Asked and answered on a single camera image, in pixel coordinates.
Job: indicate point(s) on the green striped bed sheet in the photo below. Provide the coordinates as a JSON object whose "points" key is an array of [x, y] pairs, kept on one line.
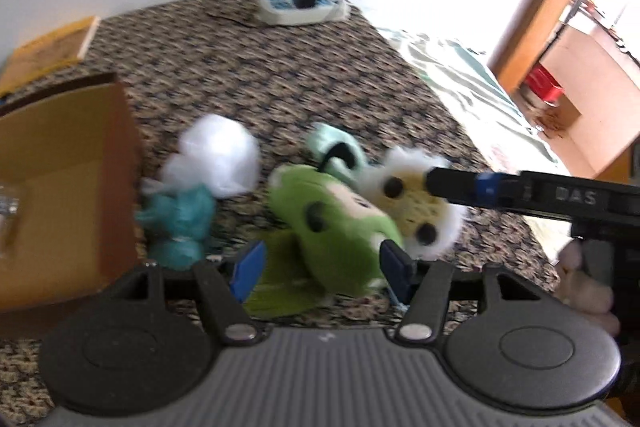
{"points": [[465, 82]]}

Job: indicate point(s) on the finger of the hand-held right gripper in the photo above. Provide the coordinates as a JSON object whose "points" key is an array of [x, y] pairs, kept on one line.
{"points": [[485, 188]]}

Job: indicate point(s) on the red box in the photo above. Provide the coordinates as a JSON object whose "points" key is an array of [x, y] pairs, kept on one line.
{"points": [[542, 82]]}

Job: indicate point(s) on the white and yellow flower plush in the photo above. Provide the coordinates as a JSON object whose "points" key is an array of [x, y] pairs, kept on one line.
{"points": [[410, 209]]}

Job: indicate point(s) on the teal plush toy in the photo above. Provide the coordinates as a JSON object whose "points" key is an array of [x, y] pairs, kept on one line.
{"points": [[175, 222]]}

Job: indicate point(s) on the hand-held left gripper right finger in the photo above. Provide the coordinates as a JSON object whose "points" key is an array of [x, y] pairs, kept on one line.
{"points": [[397, 267]]}

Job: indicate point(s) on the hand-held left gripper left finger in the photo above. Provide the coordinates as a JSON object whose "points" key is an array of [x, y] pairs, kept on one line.
{"points": [[248, 269]]}

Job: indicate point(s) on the white fluffy plush toy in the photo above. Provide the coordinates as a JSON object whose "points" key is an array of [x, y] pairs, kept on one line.
{"points": [[220, 157]]}

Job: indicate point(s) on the person's right hand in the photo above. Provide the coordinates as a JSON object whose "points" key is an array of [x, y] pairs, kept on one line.
{"points": [[585, 292]]}

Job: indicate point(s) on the yellow book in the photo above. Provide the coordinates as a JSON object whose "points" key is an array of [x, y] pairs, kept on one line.
{"points": [[50, 49]]}

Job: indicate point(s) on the green plush toy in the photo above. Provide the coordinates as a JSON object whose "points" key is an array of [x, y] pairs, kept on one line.
{"points": [[325, 227]]}

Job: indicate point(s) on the shiny plastic packet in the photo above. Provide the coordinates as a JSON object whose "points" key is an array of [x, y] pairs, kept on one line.
{"points": [[7, 217]]}

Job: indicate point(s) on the brown cardboard box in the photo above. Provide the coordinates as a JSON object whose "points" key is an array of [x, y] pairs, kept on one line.
{"points": [[60, 167]]}

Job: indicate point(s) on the white power strip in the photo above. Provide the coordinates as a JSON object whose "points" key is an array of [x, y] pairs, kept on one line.
{"points": [[300, 11]]}

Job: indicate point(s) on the mint and black plush toy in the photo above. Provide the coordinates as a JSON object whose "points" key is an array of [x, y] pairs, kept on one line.
{"points": [[325, 142]]}

